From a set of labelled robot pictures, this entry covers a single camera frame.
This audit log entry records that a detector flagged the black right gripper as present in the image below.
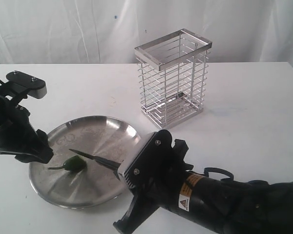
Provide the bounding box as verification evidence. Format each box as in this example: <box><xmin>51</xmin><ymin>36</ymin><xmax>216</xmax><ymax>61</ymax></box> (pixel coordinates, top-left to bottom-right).
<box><xmin>113</xmin><ymin>139</ymin><xmax>193</xmax><ymax>234</ymax></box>

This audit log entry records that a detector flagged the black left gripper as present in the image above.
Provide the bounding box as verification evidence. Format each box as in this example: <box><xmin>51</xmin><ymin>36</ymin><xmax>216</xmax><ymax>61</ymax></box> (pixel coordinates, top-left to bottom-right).
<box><xmin>0</xmin><ymin>98</ymin><xmax>53</xmax><ymax>163</ymax></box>

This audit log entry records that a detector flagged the green chili pepper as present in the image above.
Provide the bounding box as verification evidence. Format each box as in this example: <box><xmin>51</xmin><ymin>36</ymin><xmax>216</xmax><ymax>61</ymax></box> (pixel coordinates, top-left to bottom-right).
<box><xmin>48</xmin><ymin>156</ymin><xmax>86</xmax><ymax>173</ymax></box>

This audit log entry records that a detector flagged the black handled knife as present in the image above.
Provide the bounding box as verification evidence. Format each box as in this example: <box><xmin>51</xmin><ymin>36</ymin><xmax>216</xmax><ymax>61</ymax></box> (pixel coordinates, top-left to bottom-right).
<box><xmin>69</xmin><ymin>149</ymin><xmax>121</xmax><ymax>171</ymax></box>

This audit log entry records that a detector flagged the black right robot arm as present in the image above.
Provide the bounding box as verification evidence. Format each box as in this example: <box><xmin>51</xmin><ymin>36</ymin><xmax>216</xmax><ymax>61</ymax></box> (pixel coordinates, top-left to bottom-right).
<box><xmin>113</xmin><ymin>140</ymin><xmax>293</xmax><ymax>234</ymax></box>

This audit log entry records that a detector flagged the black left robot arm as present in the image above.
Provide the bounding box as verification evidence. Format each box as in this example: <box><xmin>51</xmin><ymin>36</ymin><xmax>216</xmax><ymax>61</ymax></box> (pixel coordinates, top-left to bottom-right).
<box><xmin>0</xmin><ymin>95</ymin><xmax>54</xmax><ymax>164</ymax></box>

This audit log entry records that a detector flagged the round steel plate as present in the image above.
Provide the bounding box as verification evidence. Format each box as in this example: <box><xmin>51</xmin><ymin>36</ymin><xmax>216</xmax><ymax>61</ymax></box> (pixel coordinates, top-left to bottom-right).
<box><xmin>29</xmin><ymin>116</ymin><xmax>141</xmax><ymax>209</ymax></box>

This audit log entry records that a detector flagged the white backdrop curtain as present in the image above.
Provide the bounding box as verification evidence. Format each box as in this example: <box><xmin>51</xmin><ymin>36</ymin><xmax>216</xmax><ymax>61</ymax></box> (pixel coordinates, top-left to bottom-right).
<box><xmin>0</xmin><ymin>0</ymin><xmax>293</xmax><ymax>66</ymax></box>

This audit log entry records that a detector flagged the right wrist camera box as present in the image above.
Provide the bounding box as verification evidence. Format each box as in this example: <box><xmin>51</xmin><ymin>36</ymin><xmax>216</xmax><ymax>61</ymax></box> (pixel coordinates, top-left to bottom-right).
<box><xmin>117</xmin><ymin>129</ymin><xmax>173</xmax><ymax>189</ymax></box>

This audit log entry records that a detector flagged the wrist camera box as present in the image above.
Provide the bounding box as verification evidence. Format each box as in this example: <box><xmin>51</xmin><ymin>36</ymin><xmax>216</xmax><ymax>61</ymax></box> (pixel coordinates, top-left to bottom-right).
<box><xmin>6</xmin><ymin>71</ymin><xmax>47</xmax><ymax>99</ymax></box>
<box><xmin>117</xmin><ymin>129</ymin><xmax>173</xmax><ymax>189</ymax></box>

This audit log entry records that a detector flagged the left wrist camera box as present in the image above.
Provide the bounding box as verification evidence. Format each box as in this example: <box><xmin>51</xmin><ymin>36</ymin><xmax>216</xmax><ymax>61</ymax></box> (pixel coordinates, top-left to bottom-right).
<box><xmin>6</xmin><ymin>71</ymin><xmax>47</xmax><ymax>99</ymax></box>

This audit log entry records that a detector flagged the chrome wire utensil holder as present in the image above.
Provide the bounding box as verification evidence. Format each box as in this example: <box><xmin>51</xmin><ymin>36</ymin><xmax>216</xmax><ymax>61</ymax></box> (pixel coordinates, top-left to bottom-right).
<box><xmin>135</xmin><ymin>29</ymin><xmax>212</xmax><ymax>129</ymax></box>

